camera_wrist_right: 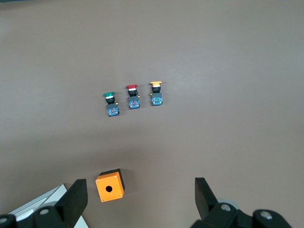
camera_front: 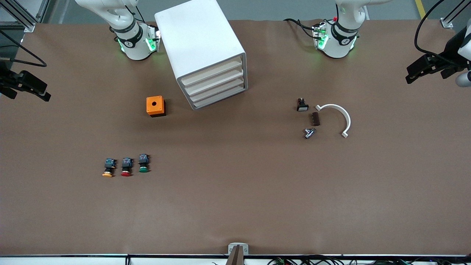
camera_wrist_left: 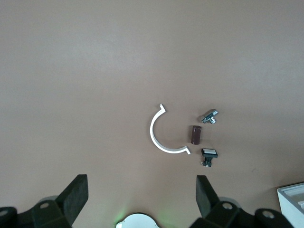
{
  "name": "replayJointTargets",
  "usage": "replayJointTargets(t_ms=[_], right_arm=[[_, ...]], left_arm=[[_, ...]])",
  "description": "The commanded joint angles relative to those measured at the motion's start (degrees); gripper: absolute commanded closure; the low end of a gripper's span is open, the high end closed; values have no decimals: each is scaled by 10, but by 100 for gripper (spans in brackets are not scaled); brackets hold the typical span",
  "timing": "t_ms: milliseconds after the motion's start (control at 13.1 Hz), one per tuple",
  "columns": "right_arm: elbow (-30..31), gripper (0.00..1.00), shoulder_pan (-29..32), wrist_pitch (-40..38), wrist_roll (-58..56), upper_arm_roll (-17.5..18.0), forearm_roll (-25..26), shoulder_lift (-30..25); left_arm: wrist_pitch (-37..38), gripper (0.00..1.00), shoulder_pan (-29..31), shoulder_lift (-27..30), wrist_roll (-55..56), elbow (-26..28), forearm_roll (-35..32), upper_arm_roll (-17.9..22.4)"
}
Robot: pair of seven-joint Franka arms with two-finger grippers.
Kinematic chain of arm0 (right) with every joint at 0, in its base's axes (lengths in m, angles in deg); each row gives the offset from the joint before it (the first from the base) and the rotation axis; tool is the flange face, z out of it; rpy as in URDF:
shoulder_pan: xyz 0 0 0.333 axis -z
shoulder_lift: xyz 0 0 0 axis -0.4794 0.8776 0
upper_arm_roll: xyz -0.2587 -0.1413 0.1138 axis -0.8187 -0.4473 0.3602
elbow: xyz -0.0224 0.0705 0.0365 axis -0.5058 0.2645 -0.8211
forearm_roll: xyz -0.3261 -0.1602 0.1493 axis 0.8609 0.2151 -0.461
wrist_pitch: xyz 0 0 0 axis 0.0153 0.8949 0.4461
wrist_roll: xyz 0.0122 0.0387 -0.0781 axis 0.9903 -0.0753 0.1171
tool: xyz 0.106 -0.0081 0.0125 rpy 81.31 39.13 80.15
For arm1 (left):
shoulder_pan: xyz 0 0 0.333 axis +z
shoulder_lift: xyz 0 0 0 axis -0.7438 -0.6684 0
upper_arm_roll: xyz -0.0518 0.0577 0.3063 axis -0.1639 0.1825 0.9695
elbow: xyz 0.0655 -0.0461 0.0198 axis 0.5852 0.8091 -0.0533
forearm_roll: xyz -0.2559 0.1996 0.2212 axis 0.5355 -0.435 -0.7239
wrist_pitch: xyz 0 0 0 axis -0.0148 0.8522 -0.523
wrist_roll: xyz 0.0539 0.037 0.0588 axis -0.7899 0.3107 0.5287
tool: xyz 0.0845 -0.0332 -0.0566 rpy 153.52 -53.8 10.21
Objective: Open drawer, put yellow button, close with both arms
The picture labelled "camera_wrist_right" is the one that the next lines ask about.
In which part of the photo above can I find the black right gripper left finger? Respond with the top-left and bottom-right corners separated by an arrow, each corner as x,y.
32,179 -> 87,228

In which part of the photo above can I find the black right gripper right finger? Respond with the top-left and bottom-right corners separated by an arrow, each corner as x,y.
190,177 -> 293,228

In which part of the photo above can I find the yellow mushroom push button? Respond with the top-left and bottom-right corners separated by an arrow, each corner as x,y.
150,81 -> 164,106

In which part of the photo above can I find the white drawer cabinet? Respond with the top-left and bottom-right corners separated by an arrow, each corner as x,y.
0,183 -> 89,228

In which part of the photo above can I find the green mushroom push button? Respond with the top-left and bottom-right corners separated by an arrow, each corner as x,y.
102,91 -> 120,117

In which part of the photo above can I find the red mushroom push button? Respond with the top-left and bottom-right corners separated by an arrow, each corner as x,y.
125,84 -> 141,110

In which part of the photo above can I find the orange button enclosure box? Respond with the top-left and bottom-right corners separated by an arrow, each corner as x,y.
95,168 -> 126,203

